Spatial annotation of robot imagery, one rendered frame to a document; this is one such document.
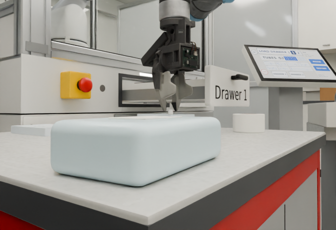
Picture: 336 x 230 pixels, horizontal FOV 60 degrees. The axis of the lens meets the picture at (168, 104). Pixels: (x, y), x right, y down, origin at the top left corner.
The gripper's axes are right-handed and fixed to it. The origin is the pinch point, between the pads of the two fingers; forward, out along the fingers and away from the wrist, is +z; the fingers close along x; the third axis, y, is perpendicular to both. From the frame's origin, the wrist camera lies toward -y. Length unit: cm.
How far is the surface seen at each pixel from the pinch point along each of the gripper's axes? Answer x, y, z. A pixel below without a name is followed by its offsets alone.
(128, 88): 7.6, -26.9, -5.8
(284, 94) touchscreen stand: 119, -24, -8
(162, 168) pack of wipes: -36, 36, 5
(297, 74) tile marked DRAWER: 118, -16, -19
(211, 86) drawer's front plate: 11.8, 4.2, -5.2
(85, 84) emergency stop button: -12.3, -18.4, -5.7
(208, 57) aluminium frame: 68, -40, -25
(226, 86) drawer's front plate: 21.4, 2.4, -5.7
